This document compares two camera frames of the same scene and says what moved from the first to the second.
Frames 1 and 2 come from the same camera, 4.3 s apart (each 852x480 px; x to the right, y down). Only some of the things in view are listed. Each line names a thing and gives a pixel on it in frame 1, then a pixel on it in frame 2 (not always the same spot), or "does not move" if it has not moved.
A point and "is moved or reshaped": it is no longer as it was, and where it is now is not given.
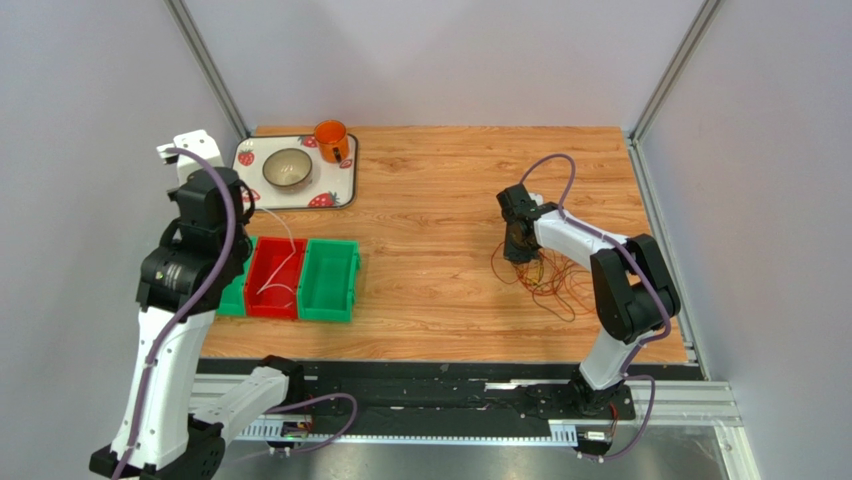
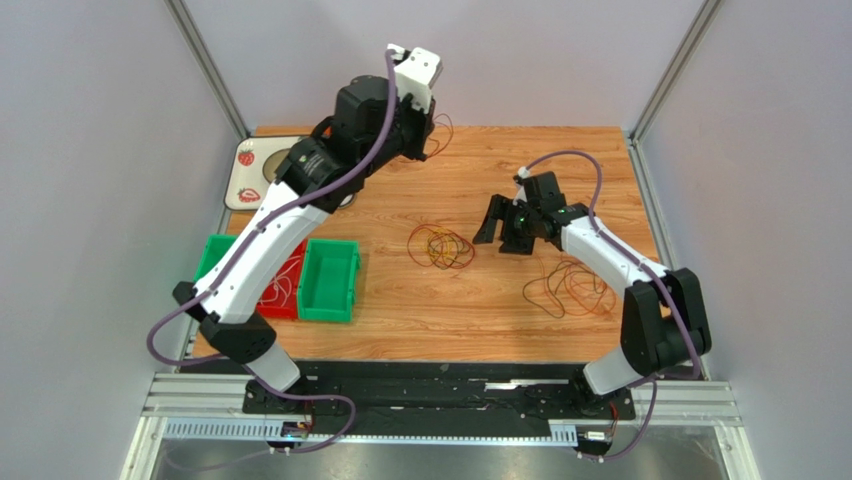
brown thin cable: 534,295 -> 536,304
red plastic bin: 274,301 does not move
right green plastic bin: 328,283 does not move
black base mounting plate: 434,397 does not move
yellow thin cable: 541,275 is moved or reshaped
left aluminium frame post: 207,63 does not move
